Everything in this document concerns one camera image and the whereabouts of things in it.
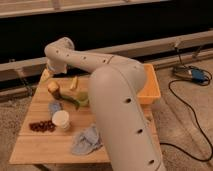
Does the yellow apple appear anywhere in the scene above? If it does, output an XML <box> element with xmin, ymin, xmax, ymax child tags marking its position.
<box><xmin>47</xmin><ymin>81</ymin><xmax>60</xmax><ymax>93</ymax></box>

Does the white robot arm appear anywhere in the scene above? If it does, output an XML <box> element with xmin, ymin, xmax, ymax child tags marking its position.
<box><xmin>44</xmin><ymin>38</ymin><xmax>166</xmax><ymax>171</ymax></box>

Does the dark metal cup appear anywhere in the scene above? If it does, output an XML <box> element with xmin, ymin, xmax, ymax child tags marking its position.
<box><xmin>50</xmin><ymin>88</ymin><xmax>61</xmax><ymax>99</ymax></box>

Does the white paper cup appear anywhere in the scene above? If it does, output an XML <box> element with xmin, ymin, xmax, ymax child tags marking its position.
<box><xmin>52</xmin><ymin>110</ymin><xmax>70</xmax><ymax>130</ymax></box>

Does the dark red grapes bunch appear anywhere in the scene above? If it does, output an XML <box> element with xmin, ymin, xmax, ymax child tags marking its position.
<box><xmin>29</xmin><ymin>120</ymin><xmax>55</xmax><ymax>132</ymax></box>

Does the blue crumpled cloth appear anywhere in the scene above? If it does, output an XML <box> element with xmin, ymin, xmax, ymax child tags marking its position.
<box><xmin>71</xmin><ymin>124</ymin><xmax>103</xmax><ymax>155</ymax></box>

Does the yellow plastic tray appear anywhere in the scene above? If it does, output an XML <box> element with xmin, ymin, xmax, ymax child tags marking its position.
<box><xmin>138</xmin><ymin>64</ymin><xmax>161</xmax><ymax>105</ymax></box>

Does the blue power adapter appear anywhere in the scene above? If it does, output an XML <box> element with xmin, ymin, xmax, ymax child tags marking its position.
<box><xmin>172</xmin><ymin>65</ymin><xmax>210</xmax><ymax>83</ymax></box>

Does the black cable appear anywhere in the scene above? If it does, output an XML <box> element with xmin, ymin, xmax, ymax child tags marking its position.
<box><xmin>159</xmin><ymin>46</ymin><xmax>213</xmax><ymax>163</ymax></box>

